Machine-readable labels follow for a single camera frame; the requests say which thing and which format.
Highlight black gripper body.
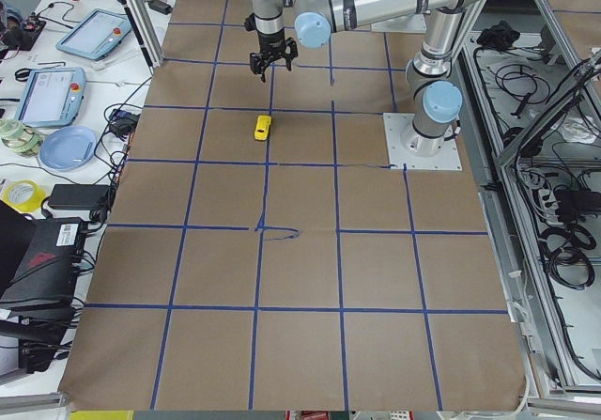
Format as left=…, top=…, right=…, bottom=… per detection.
left=244, top=13, right=292, bottom=66

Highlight yellow toy beetle car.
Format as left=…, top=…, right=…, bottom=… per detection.
left=254, top=115, right=272, bottom=141

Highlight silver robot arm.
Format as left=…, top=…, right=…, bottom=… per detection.
left=244, top=0, right=482, bottom=157

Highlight blue teach pendant far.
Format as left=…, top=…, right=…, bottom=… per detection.
left=55, top=8, right=132, bottom=61

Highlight blue teach pendant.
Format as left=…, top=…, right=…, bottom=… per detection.
left=55, top=8, right=132, bottom=61
left=15, top=68, right=87, bottom=128

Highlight blue teach pendant near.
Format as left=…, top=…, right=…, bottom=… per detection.
left=15, top=68, right=87, bottom=128

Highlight light blue plate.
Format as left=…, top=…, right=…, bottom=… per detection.
left=39, top=126, right=97, bottom=171

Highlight black power adapter brick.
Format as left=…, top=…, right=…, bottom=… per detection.
left=47, top=184, right=109, bottom=210

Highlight green patterned tape rolls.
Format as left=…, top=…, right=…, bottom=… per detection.
left=1, top=118, right=45, bottom=157

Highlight yellow tape roll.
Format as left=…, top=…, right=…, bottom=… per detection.
left=1, top=179, right=46, bottom=213

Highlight black computer box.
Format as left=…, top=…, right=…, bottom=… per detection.
left=1, top=203, right=87, bottom=312

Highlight aluminium frame post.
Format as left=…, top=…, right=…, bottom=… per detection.
left=117, top=0, right=164, bottom=69

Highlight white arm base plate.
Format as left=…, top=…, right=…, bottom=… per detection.
left=383, top=113, right=462, bottom=171

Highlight black coiled cable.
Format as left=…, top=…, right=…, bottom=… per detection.
left=539, top=225, right=597, bottom=292

